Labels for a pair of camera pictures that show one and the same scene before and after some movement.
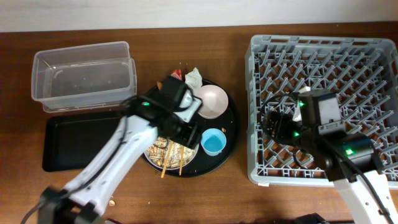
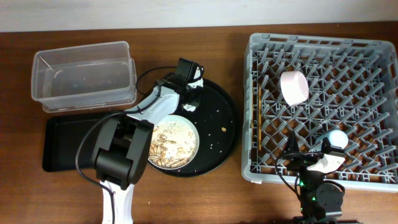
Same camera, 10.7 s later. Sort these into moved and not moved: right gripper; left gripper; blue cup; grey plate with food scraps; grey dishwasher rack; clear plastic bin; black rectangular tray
Moved: right gripper; blue cup; left gripper
Not moved: grey dishwasher rack; clear plastic bin; black rectangular tray; grey plate with food scraps
